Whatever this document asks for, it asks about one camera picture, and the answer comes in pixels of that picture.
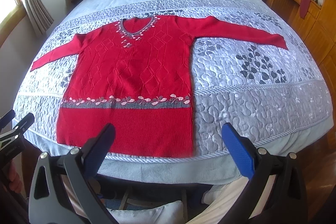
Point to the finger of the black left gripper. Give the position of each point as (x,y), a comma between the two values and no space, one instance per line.
(7,118)
(21,127)

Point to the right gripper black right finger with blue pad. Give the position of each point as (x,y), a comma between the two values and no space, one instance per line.
(287,201)

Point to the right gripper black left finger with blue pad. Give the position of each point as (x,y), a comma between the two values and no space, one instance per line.
(49,202)

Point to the red knitted sweater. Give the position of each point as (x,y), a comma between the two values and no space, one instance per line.
(135,74)

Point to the person's left hand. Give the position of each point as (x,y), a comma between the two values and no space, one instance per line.
(15,183)

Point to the beige window curtain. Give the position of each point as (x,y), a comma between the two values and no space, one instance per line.
(39,16)

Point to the wooden dresser cabinet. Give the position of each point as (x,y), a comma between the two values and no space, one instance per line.
(316,30)

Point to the wooden window frame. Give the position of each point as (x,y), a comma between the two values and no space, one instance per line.
(12,12)

